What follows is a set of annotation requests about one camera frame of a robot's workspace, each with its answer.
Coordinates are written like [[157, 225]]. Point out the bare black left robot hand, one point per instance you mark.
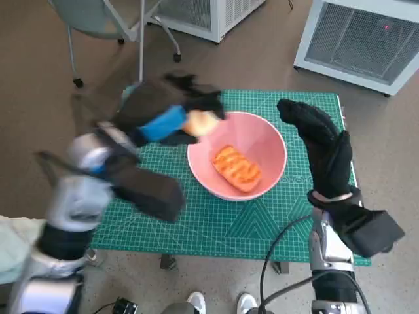
[[150, 108]]

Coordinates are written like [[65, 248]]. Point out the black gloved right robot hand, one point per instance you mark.
[[330, 160]]

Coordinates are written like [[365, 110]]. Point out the round toy bread bun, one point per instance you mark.
[[201, 122]]

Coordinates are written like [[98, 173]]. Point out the pink bowl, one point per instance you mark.
[[255, 137]]

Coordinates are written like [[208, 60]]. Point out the oblong striped toy bread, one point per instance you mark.
[[237, 168]]

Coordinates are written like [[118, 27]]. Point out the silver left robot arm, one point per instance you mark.
[[75, 202]]

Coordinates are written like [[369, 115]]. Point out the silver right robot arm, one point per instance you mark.
[[330, 261]]

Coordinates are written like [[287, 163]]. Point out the grey office chair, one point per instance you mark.
[[91, 16]]

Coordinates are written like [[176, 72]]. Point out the small white mesh cabinet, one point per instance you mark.
[[209, 16]]

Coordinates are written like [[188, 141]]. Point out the large white mesh cabinet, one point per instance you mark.
[[357, 39]]

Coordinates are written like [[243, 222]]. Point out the green cutting mat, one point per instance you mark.
[[196, 235]]

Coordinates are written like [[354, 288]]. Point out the person's grey shoe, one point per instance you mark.
[[95, 256]]

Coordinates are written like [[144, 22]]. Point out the white shoe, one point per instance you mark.
[[247, 302], [197, 302]]

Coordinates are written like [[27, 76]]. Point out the small black device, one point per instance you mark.
[[126, 306]]

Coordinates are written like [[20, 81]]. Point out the white metal stand frame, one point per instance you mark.
[[141, 49]]

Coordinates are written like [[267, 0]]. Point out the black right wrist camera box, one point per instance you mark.
[[370, 233]]

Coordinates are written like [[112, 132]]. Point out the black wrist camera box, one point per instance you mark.
[[370, 233], [154, 196]]

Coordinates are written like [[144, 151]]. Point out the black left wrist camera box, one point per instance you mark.
[[154, 196]]

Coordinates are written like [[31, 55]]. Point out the black table leg bracket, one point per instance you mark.
[[169, 261], [282, 267]]

